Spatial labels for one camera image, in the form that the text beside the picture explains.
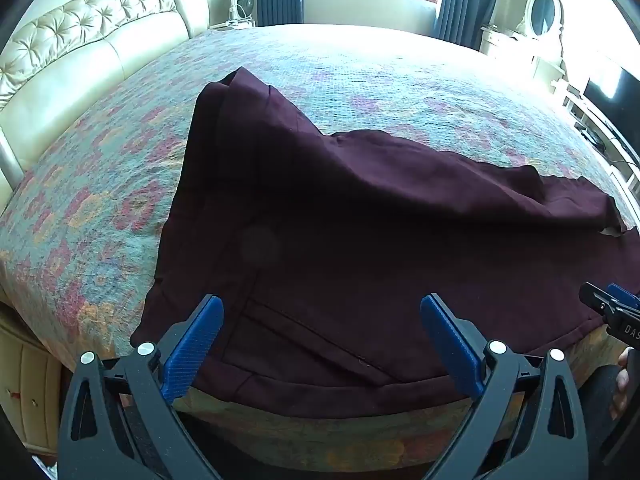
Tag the cream bedside cabinet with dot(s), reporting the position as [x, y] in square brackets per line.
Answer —
[25, 385]

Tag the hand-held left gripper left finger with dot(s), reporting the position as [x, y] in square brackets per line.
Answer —
[197, 340]

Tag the cream tufted headboard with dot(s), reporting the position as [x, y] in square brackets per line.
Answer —
[75, 60]

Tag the white vanity with oval mirror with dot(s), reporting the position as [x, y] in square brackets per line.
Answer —
[542, 10]

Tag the floral bed blanket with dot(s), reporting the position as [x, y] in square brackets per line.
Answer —
[100, 185]

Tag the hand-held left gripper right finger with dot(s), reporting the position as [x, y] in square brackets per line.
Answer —
[450, 340]

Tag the white fan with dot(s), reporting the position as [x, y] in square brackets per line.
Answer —
[242, 7]

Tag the maroon pants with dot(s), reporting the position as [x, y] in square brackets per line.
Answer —
[350, 210]

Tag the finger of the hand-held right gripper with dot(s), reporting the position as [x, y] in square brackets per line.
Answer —
[600, 300]

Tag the black television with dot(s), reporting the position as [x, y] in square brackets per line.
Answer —
[615, 105]

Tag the person's right hand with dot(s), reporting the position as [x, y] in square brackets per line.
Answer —
[621, 385]

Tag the white television stand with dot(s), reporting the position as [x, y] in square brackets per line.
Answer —
[585, 110]

